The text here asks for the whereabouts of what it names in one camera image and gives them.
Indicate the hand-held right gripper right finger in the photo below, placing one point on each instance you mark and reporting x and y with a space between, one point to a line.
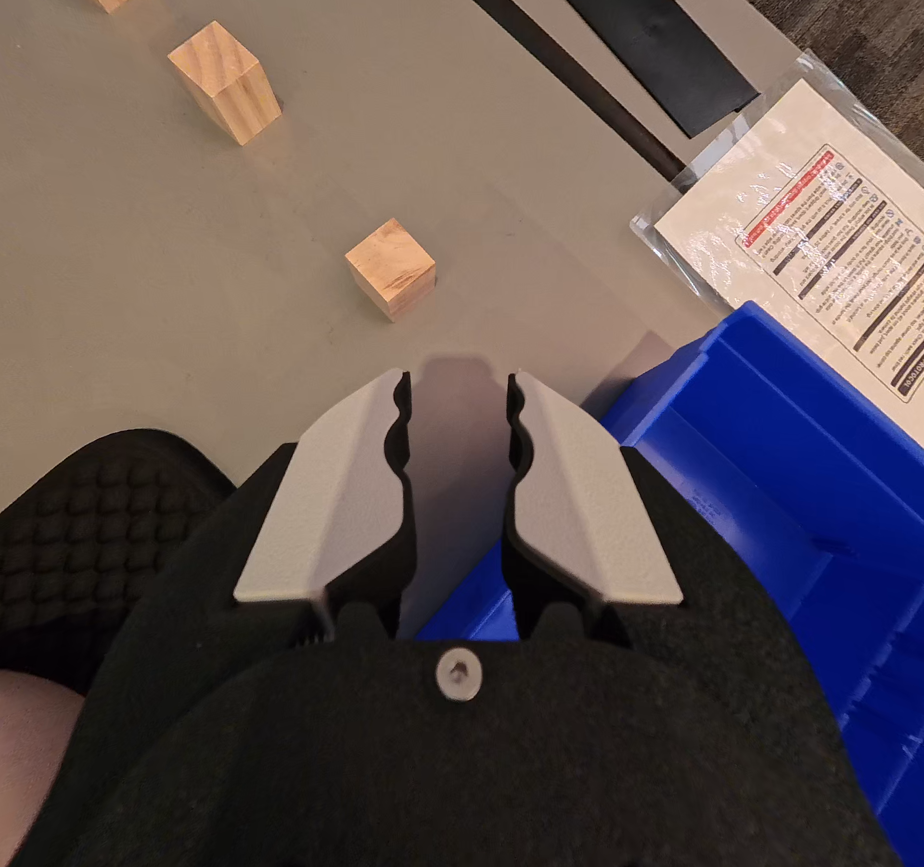
592 520

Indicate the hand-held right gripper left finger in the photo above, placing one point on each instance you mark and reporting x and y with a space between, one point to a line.
325 513

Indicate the blue plastic bin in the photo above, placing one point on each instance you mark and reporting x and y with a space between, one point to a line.
758 412

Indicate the black textured wrist pad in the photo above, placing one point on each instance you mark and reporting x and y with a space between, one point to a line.
94 542

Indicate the instruction sheet in plastic sleeve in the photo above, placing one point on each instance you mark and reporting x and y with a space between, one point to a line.
758 181

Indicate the person's leg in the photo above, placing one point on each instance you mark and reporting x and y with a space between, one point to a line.
29 751

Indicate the black rectangular table plate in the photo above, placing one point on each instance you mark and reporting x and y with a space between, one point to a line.
650 36

